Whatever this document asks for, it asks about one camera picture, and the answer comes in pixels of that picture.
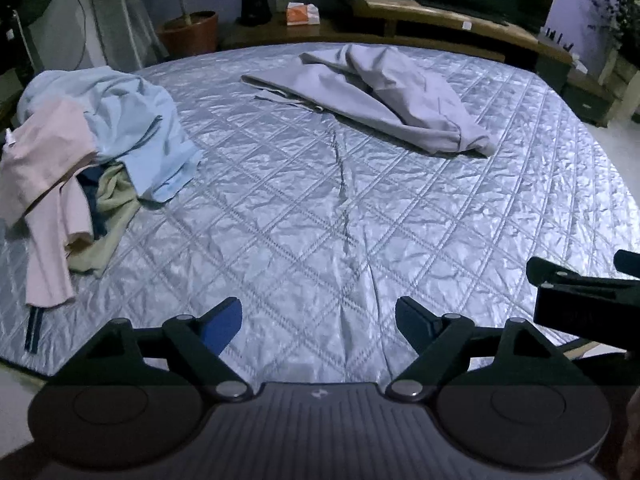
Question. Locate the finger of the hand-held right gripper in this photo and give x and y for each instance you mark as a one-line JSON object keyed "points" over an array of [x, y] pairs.
{"points": [[575, 274], [580, 310]]}

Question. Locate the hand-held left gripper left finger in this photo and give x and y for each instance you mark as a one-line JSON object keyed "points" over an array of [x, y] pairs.
{"points": [[226, 322]]}

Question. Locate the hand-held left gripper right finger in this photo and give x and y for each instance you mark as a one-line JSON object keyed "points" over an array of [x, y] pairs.
{"points": [[407, 317]]}

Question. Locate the grey garment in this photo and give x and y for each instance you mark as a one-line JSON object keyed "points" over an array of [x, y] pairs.
{"points": [[400, 90]]}

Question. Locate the silver quilted blanket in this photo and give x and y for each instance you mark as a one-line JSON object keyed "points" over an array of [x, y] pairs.
{"points": [[300, 210]]}

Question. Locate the pale green garment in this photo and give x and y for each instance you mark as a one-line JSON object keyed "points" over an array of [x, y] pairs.
{"points": [[115, 195]]}

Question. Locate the dark storage box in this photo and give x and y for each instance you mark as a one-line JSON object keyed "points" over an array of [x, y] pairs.
{"points": [[590, 100]]}

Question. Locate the dark blue garment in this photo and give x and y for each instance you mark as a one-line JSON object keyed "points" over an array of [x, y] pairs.
{"points": [[92, 185]]}

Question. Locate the white planter box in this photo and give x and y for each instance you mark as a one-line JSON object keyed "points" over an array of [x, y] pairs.
{"points": [[620, 72]]}

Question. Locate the light blue garment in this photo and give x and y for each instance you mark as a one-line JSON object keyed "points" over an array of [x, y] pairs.
{"points": [[130, 110]]}

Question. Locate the pink garment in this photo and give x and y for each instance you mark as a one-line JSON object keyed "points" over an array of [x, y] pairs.
{"points": [[45, 160]]}

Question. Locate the leafy potted plant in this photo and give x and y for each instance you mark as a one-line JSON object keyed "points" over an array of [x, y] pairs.
{"points": [[617, 10]]}

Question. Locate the light wooden bench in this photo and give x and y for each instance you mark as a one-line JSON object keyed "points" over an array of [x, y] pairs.
{"points": [[450, 20]]}

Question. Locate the brown flower pot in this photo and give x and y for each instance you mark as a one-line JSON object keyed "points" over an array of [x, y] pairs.
{"points": [[190, 35]]}

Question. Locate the dark low wooden cabinet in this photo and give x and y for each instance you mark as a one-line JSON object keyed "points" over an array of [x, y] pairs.
{"points": [[280, 35]]}

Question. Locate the orange white tissue pack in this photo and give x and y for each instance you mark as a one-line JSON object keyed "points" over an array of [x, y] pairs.
{"points": [[302, 14]]}

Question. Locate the translucent plastic sheet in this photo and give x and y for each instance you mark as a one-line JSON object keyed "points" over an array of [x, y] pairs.
{"points": [[125, 5]]}

